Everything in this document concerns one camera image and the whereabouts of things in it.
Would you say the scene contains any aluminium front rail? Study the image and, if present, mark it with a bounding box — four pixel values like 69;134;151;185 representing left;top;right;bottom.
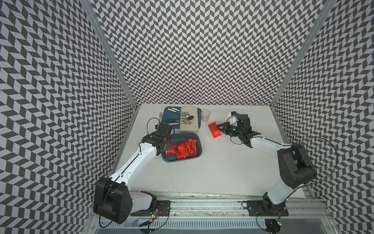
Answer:
84;191;334;220

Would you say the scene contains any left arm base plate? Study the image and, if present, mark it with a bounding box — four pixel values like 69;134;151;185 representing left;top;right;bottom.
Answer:
131;200;171;217

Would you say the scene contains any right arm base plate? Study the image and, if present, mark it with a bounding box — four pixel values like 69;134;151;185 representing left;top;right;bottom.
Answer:
244;200;289;217

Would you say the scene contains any black handled spoon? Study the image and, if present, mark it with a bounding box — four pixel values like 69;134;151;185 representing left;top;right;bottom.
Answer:
165;116;194;121

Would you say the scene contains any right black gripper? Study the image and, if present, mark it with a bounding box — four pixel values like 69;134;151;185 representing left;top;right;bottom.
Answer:
216;121;243;137

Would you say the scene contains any beige folded cloth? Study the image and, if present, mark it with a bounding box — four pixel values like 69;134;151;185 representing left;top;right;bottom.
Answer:
179;106;201;133

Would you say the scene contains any pink translucent cup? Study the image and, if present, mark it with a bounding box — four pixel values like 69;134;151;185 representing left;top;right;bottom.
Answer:
201;109;211;122

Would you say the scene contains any teal cutlery tray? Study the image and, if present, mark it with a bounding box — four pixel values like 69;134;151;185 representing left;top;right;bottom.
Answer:
161;106;202;132

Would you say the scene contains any pink handled spoon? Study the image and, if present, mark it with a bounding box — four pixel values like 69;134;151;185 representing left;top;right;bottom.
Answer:
169;120;191;125

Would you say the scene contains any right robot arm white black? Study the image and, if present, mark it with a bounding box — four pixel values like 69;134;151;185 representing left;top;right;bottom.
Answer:
217;111;317;215

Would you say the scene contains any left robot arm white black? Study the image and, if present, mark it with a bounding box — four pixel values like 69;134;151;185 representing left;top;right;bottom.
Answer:
93;123;174;224

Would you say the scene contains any teal storage box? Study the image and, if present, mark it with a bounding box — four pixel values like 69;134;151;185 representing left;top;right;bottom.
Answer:
161;133;203;163

